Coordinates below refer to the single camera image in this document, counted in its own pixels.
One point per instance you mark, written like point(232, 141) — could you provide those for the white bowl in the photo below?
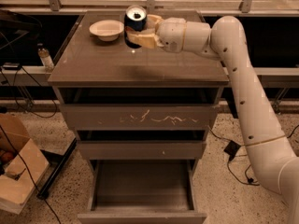
point(107, 30)

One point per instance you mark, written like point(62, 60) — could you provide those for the clear plastic bottle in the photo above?
point(45, 58)

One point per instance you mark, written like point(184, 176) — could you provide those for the grey open bottom drawer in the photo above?
point(142, 192)

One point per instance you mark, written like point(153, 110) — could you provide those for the grey middle drawer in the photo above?
point(96, 150)

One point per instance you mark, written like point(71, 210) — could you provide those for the cardboard box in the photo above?
point(26, 164)

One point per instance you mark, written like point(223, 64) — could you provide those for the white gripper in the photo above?
point(172, 33)

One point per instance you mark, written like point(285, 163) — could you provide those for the black device on ledge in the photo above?
point(11, 66)

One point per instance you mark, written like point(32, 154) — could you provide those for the black power adapter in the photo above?
point(231, 149)

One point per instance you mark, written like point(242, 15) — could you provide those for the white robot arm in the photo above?
point(271, 156)

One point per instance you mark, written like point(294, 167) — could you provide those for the grey drawer cabinet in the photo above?
point(92, 72)

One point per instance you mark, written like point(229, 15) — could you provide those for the black metal floor bar left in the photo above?
point(57, 162)

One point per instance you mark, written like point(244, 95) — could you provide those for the blue pepsi can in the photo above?
point(134, 21)

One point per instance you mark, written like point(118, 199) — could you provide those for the grey top drawer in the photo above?
point(139, 117)

